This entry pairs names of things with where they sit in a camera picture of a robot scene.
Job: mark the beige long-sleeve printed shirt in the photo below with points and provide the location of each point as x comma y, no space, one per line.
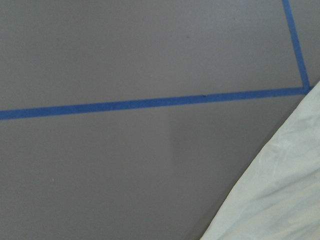
278,195

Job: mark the brown table mat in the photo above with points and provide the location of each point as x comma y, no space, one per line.
109,128

